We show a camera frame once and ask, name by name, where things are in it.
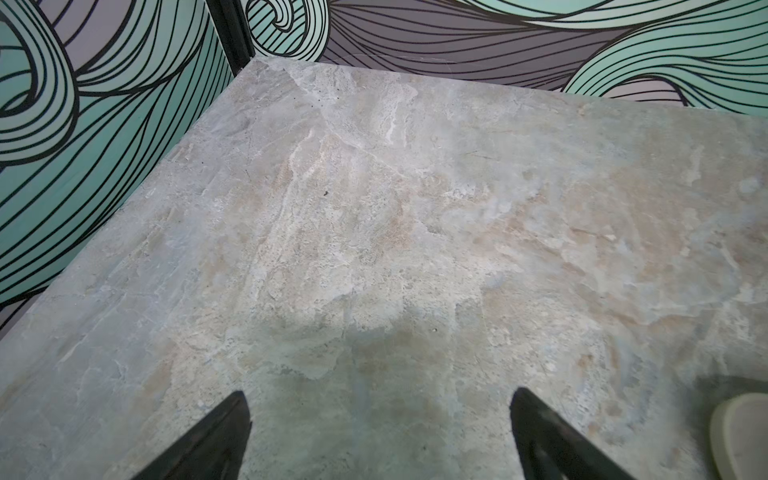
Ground black corner frame post left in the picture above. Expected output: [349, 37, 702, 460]
[206, 0, 255, 76]

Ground beige silicone drying mat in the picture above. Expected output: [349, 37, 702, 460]
[709, 393, 768, 480]

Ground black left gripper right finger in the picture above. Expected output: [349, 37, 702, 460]
[509, 387, 633, 480]

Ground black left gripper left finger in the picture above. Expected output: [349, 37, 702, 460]
[134, 391, 252, 480]

